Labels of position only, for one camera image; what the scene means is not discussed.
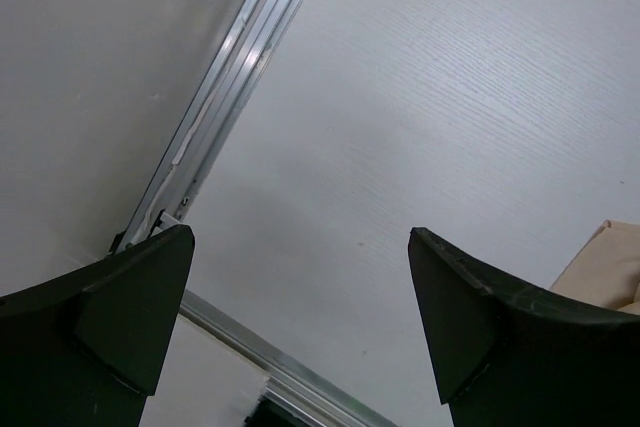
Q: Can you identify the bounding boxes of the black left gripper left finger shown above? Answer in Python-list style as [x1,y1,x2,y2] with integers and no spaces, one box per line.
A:
[1,225,194,426]

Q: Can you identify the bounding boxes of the aluminium table rail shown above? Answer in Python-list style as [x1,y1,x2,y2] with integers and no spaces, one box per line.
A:
[110,0,390,426]

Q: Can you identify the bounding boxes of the beige trousers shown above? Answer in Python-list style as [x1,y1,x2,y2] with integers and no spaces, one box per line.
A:
[550,220,640,315]

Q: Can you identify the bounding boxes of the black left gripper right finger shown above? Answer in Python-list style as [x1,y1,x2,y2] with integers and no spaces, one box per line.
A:
[408,227,639,426]

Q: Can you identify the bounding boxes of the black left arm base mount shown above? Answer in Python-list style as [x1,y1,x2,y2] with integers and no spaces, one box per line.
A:
[243,396,310,427]

